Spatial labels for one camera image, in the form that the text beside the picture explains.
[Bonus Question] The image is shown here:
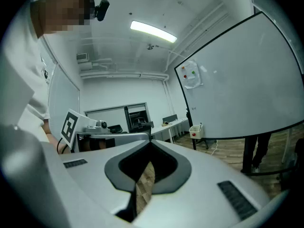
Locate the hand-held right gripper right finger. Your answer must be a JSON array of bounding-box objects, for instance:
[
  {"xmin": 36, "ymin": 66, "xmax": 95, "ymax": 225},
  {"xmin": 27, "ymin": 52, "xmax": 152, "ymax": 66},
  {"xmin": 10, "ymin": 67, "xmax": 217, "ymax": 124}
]
[{"xmin": 133, "ymin": 139, "xmax": 270, "ymax": 228}]

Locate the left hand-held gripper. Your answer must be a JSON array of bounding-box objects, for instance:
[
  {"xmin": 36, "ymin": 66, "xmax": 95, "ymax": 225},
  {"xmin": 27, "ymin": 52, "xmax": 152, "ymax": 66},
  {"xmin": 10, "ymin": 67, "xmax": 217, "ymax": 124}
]
[{"xmin": 60, "ymin": 108, "xmax": 152, "ymax": 152}]

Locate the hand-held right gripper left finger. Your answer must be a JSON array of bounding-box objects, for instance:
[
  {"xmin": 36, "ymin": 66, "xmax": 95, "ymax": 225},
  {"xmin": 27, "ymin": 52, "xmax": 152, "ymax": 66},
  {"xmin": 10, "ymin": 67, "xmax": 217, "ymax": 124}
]
[{"xmin": 44, "ymin": 140, "xmax": 152, "ymax": 228}]

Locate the white plastic box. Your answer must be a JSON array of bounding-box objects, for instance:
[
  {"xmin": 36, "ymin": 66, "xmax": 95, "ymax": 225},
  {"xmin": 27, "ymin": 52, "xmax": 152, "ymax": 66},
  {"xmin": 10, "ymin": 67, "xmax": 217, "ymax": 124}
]
[{"xmin": 189, "ymin": 124, "xmax": 204, "ymax": 139}]

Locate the person's left forearm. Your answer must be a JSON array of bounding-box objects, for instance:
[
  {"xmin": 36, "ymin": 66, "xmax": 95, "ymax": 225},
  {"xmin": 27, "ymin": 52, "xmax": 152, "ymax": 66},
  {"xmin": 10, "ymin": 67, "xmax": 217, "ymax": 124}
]
[{"xmin": 41, "ymin": 119, "xmax": 72, "ymax": 154}]

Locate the black framed whiteboard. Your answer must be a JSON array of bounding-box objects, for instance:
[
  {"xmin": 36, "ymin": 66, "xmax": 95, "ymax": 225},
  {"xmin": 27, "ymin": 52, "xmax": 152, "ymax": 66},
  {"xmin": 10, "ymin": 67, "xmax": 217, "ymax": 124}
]
[{"xmin": 174, "ymin": 11, "xmax": 304, "ymax": 141}]

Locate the person's left hand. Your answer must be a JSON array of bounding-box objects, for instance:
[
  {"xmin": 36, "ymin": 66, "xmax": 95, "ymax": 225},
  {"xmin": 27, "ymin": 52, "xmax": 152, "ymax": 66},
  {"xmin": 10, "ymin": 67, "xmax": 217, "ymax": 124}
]
[{"xmin": 79, "ymin": 138, "xmax": 107, "ymax": 152}]

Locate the black office chair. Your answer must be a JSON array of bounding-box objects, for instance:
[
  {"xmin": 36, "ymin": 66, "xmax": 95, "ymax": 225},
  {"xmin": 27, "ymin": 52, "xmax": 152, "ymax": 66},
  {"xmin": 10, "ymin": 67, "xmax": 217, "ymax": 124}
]
[
  {"xmin": 108, "ymin": 124, "xmax": 124, "ymax": 134},
  {"xmin": 133, "ymin": 117, "xmax": 152, "ymax": 134}
]

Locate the grey framed glass partition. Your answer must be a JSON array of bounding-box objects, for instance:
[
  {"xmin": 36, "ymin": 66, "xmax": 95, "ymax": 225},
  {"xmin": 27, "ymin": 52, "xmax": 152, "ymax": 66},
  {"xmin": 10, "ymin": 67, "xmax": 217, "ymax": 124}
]
[{"xmin": 84, "ymin": 102, "xmax": 149, "ymax": 134}]

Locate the white desk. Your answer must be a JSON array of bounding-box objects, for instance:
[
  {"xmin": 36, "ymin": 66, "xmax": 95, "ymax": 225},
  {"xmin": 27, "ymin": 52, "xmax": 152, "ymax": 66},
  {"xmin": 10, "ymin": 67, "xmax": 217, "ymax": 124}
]
[{"xmin": 151, "ymin": 118, "xmax": 190, "ymax": 143}]

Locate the dark desk divider panel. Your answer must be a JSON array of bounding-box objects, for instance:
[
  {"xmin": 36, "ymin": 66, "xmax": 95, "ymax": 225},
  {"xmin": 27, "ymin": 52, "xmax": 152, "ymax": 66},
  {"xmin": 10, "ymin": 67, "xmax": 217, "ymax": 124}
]
[{"xmin": 162, "ymin": 114, "xmax": 179, "ymax": 123}]

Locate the crumpled white paper sheet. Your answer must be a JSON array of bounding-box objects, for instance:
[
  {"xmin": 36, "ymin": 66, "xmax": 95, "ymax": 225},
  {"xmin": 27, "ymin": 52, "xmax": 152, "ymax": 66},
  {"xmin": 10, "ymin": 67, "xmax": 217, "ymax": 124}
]
[{"xmin": 180, "ymin": 59, "xmax": 204, "ymax": 90}]

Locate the long ceiling light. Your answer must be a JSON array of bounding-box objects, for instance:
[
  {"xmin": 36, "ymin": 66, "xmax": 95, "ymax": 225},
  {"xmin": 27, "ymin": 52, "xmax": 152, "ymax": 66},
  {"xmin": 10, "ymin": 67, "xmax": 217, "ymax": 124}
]
[{"xmin": 130, "ymin": 20, "xmax": 178, "ymax": 43}]

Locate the person's head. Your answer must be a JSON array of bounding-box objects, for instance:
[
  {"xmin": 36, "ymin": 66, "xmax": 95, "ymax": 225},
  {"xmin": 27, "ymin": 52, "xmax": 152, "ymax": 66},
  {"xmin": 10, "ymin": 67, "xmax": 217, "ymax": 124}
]
[{"xmin": 29, "ymin": 0, "xmax": 95, "ymax": 39}]

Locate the thin white cable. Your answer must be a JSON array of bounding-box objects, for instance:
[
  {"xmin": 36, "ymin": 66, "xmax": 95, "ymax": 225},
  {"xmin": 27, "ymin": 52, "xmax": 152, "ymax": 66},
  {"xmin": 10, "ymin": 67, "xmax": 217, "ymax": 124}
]
[{"xmin": 210, "ymin": 140, "xmax": 219, "ymax": 156}]

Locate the white wall air vent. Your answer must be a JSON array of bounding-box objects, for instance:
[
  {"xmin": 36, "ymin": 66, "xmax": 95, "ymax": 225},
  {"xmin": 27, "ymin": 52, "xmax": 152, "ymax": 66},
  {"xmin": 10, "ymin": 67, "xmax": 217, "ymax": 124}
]
[{"xmin": 76, "ymin": 53, "xmax": 89, "ymax": 64}]

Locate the black head camera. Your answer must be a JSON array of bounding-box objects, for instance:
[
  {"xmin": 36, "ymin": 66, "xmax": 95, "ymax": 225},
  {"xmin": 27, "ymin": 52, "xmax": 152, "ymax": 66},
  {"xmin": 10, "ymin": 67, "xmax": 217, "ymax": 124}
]
[{"xmin": 89, "ymin": 0, "xmax": 110, "ymax": 22}]

